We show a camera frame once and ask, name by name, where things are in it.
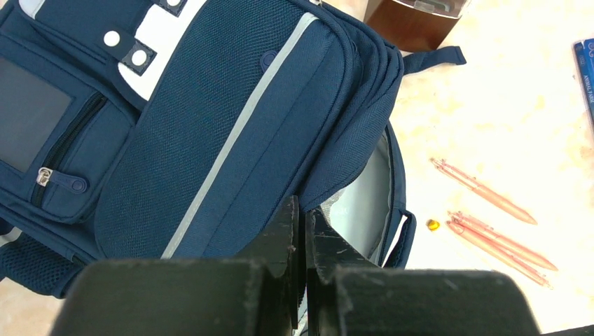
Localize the brown wooden metronome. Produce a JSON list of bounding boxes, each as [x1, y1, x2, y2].
[[364, 0, 471, 52]]

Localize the white yellow-tipped pen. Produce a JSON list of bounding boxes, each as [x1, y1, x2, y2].
[[426, 220, 441, 232]]

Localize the pink pen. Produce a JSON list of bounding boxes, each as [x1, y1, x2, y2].
[[448, 211, 559, 272], [446, 220, 553, 289], [429, 158, 538, 225]]

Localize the blue green landscape book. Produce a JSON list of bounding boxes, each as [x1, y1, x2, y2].
[[574, 38, 593, 123]]

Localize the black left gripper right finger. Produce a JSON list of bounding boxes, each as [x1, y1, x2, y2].
[[305, 210, 539, 335]]

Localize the navy blue student backpack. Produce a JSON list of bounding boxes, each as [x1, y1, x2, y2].
[[1, 1, 466, 298]]

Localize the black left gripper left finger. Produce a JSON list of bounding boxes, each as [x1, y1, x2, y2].
[[51, 197, 300, 335]]

